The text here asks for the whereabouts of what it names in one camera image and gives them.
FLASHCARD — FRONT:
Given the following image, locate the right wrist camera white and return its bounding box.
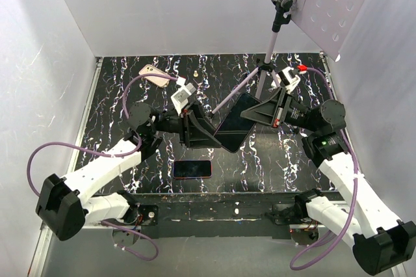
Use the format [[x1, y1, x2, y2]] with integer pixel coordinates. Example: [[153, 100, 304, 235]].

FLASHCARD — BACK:
[[278, 65, 307, 94]]

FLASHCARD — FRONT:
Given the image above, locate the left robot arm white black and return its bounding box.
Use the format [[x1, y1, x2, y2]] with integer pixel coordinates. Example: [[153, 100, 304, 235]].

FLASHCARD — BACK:
[[35, 103, 221, 241]]

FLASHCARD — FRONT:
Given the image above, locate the tripod stand silver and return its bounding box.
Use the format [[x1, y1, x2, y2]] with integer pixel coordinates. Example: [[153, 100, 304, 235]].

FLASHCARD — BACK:
[[209, 0, 296, 118]]

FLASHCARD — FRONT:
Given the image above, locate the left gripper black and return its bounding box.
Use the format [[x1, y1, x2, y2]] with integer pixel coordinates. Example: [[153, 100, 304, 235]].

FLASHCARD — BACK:
[[152, 101, 224, 148]]

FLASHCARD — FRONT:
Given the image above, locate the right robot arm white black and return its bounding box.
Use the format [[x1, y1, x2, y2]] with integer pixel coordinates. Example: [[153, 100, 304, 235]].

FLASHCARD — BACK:
[[240, 87, 415, 276]]

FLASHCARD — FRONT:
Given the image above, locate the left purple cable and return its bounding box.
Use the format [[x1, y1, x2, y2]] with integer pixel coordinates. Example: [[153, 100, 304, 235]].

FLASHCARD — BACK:
[[26, 74, 179, 261]]

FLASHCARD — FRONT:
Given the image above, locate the pink phone case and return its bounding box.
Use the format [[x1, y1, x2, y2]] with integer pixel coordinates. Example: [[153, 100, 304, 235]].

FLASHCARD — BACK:
[[139, 64, 170, 88]]

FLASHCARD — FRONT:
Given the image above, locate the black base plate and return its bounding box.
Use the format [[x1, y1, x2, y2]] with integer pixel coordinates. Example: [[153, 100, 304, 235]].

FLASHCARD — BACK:
[[97, 192, 339, 241]]

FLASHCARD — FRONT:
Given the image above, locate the purple cable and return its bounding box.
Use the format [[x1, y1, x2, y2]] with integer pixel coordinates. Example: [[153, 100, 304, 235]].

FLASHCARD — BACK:
[[289, 67, 360, 271], [26, 74, 179, 261]]

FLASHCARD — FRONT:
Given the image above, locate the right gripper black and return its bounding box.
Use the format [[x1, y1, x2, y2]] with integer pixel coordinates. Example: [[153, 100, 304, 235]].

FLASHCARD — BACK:
[[239, 86, 319, 134]]

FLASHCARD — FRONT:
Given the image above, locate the black smartphone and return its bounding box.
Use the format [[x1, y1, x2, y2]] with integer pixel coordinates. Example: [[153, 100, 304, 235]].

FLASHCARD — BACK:
[[214, 93, 260, 153], [173, 160, 212, 179]]

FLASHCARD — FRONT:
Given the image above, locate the aluminium rail frame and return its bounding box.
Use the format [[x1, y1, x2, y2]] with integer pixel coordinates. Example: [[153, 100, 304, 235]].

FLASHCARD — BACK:
[[29, 51, 407, 277]]

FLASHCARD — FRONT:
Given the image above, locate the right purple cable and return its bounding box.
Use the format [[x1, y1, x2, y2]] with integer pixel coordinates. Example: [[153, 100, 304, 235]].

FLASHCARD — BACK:
[[289, 67, 360, 271]]

